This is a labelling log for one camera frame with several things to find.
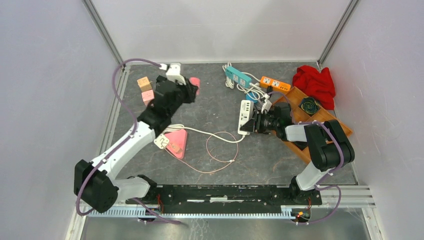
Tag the white usb power strip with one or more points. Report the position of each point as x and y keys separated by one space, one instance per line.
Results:
x=245 y=114

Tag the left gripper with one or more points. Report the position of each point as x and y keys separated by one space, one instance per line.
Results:
x=190 y=90

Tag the white charger plug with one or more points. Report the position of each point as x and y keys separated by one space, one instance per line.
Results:
x=161 y=141

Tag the pink folding plug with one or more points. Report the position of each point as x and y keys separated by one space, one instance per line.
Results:
x=196 y=82

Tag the teal power strip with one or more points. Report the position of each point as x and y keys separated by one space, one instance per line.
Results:
x=238 y=77

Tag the black power adapter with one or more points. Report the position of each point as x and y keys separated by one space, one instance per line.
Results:
x=269 y=89

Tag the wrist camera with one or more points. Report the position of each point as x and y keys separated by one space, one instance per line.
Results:
x=173 y=74
x=266 y=106

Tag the blue folding extension socket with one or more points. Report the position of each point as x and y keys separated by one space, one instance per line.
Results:
x=253 y=96

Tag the dark green ring object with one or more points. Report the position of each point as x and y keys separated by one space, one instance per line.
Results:
x=309 y=105

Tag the pink plug adapter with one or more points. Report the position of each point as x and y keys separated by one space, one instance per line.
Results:
x=147 y=96

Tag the red cloth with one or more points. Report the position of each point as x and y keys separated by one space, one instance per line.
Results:
x=316 y=84

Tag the orange pink usb charger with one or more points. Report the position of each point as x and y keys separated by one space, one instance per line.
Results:
x=174 y=147

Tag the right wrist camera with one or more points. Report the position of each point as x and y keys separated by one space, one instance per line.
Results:
x=266 y=106

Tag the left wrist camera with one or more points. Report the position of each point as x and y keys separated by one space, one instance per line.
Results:
x=173 y=74

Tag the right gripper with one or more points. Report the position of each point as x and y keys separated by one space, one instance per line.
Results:
x=258 y=117

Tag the pink square power strip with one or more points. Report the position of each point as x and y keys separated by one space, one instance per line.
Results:
x=179 y=138

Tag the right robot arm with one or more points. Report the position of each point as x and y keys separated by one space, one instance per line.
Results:
x=329 y=146

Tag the orange power strip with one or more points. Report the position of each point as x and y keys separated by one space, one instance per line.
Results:
x=275 y=85

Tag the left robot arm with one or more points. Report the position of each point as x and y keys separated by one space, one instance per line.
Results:
x=95 y=181

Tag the wooden cube adapter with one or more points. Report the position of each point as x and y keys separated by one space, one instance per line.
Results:
x=144 y=84

